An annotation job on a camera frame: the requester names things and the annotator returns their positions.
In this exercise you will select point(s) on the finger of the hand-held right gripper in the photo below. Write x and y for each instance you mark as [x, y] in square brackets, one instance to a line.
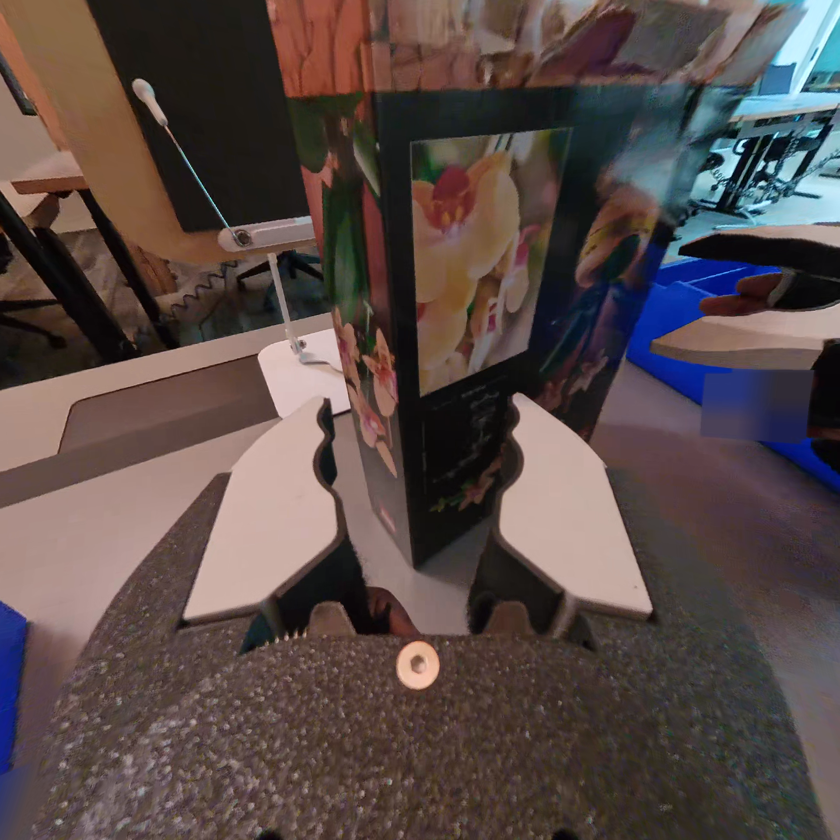
[774, 249]
[741, 341]

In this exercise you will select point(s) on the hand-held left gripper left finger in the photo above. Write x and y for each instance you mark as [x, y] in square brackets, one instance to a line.
[262, 518]

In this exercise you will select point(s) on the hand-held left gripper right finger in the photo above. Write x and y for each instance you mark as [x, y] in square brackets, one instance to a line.
[571, 525]

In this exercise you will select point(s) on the black orchid lego box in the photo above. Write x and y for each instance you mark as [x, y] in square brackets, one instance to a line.
[472, 262]

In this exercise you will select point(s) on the blue plastic bin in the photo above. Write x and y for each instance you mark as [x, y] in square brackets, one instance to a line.
[676, 354]
[10, 689]

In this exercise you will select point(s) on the person's right hand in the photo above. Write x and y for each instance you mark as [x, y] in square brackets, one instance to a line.
[741, 298]

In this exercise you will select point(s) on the wooden table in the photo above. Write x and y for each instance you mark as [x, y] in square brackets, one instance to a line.
[46, 174]
[781, 111]

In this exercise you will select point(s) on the white tipped thin rod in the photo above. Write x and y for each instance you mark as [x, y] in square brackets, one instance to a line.
[148, 98]

